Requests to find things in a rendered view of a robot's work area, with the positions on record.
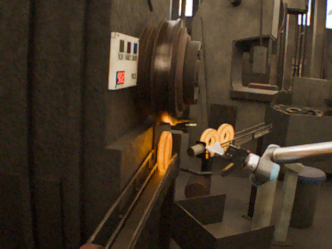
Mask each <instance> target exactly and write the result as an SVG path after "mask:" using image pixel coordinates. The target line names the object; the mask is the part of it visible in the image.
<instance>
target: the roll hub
mask: <svg viewBox="0 0 332 249"><path fill-rule="evenodd" d="M199 47H200V42H199V41H190V42H188V44H187V49H186V55H185V59H184V70H183V102H184V104H185V105H191V106H195V105H196V104H195V99H197V98H198V90H199V86H200V77H201V68H202V54H201V49H200V50H199ZM198 51H199V52H200V57H197V52H198ZM195 81H197V86H194V82H195Z"/></svg>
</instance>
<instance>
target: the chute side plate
mask: <svg viewBox="0 0 332 249"><path fill-rule="evenodd" d="M177 160H178V155H177V156H176V157H175V159H174V161H173V163H172V164H171V166H170V168H169V170H168V172H167V175H166V176H165V178H164V181H163V182H162V185H161V187H160V189H159V192H158V194H157V195H156V197H155V199H154V202H153V204H152V206H151V207H150V210H149V212H148V214H147V217H146V219H145V221H144V223H143V224H142V227H141V229H140V230H139V232H138V235H137V236H136V239H135V242H134V243H133V245H132V247H131V249H142V247H141V246H142V242H143V241H144V239H145V237H146V239H147V238H148V236H149V233H150V231H151V229H152V226H153V224H154V221H155V218H156V217H157V214H158V212H159V209H160V208H161V205H162V203H163V201H164V198H165V195H166V194H167V191H168V189H169V186H170V184H171V182H172V180H173V178H174V174H175V169H176V167H177Z"/></svg>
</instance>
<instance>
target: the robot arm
mask: <svg viewBox="0 0 332 249"><path fill-rule="evenodd" d="M232 144H234V143H232V142H229V144H228V146H227V147H226V151H225V152H224V149H223V148H221V145H220V142H218V141H217V142H215V144H214V145H213V146H212V147H208V146H206V147H205V148H206V149H207V151H209V152H210V153H211V154H214V155H215V156H216V157H218V158H220V159H223V160H225V161H226V162H229V163H231V164H230V165H228V166H227V167H226V168H224V169H223V170H222V171H221V173H220V175H221V176H222V177H225V176H227V175H228V174H229V173H230V172H231V171H233V170H234V169H236V168H237V167H238V166H240V165H241V162H242V166H241V167H242V168H244V171H246V172H249V173H250V182H251V184H252V185H254V186H256V187H261V186H263V185H265V183H267V182H268V181H270V182H272V183H273V182H275V181H276V177H277V175H278V172H279V165H282V164H298V163H307V162H327V161H332V142H325V143H315V144H309V145H299V146H294V147H288V148H280V147H279V146H277V145H270V146H268V148H267V149H266V150H265V152H264V155H263V157H262V158H260V157H258V156H256V155H254V154H252V153H250V151H249V150H246V149H244V148H241V147H239V146H238V145H236V144H234V145H236V146H233V145H232Z"/></svg>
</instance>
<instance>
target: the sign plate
mask: <svg viewBox="0 0 332 249"><path fill-rule="evenodd" d="M121 40H123V41H124V52H122V51H120V41H121ZM128 42H131V43H132V52H131V53H129V52H127V48H128ZM135 44H138V45H139V39H137V38H134V37H131V36H126V35H124V34H120V33H117V32H116V33H111V49H110V75H109V80H108V88H109V89H110V90H115V89H119V88H124V87H130V86H134V85H136V84H137V82H136V81H137V67H138V46H137V53H133V50H134V49H135ZM119 72H120V73H121V72H122V74H121V76H120V77H119V76H118V73H119ZM123 72H124V74H123ZM118 77H119V78H120V82H122V78H123V77H124V78H123V81H124V82H122V83H120V82H119V78H118ZM118 82H119V83H118Z"/></svg>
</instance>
